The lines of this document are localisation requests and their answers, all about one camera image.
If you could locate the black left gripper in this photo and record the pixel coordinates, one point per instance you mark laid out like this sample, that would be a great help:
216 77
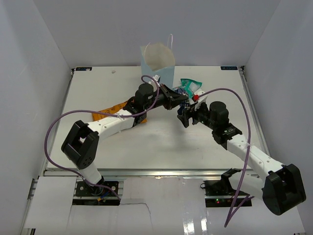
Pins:
170 97

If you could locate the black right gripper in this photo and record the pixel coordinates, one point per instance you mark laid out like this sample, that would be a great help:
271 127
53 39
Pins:
193 113

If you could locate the blue Kettle chips bag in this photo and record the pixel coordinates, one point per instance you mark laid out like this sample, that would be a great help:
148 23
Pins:
186 103

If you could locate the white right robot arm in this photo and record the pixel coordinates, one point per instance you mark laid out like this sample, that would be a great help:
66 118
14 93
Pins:
279 186

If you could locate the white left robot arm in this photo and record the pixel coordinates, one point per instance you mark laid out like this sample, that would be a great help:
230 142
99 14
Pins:
81 143

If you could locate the light blue paper bag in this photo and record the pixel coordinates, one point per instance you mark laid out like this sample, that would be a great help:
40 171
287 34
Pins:
158 59

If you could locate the white front cover paper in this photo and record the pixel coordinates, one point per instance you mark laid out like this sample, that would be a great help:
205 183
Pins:
149 206

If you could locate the teal snack packet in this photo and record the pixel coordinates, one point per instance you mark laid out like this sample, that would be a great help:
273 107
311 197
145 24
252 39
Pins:
190 86

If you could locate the blue label sticker right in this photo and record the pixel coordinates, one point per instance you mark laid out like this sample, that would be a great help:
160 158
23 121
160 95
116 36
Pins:
229 68

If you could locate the blue label sticker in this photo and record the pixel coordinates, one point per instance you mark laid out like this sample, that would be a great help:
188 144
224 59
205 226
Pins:
229 68
83 68

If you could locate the blue label sticker left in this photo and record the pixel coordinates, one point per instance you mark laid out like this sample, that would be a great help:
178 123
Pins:
83 68

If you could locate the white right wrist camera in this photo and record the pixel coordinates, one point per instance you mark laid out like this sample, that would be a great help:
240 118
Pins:
199 97

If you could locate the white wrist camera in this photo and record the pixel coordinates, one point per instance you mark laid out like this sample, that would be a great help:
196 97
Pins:
156 78
199 97

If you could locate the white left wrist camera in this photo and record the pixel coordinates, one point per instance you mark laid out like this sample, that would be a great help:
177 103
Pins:
156 78

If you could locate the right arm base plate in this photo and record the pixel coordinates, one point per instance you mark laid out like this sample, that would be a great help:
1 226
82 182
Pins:
215 196

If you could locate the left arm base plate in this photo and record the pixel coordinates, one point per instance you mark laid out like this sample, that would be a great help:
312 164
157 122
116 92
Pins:
84 195

